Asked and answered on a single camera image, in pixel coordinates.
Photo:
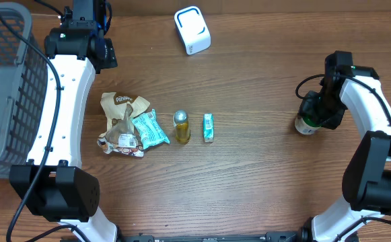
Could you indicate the teal white small packet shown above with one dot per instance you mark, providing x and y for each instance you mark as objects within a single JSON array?
[{"x": 208, "y": 128}]

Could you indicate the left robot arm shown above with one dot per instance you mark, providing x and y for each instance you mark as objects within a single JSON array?
[{"x": 51, "y": 183}]

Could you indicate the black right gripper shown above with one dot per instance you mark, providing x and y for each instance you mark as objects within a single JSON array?
[{"x": 308, "y": 109}]

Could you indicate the brown snack package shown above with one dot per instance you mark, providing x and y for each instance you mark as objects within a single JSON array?
[{"x": 120, "y": 136}]

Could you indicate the green lid white jar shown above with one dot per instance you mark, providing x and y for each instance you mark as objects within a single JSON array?
[{"x": 305, "y": 126}]

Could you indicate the white barcode scanner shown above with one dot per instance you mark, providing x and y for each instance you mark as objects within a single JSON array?
[{"x": 192, "y": 30}]

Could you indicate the yellow bottle with silver cap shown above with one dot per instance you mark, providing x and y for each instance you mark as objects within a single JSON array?
[{"x": 181, "y": 125}]

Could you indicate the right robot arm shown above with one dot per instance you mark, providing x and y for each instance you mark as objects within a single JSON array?
[{"x": 366, "y": 182}]

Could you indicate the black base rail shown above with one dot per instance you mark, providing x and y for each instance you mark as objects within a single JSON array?
[{"x": 269, "y": 237}]

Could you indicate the grey plastic shopping basket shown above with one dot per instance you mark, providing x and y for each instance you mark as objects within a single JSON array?
[{"x": 23, "y": 82}]

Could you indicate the teal white large packet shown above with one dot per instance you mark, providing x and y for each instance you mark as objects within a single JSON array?
[{"x": 151, "y": 134}]

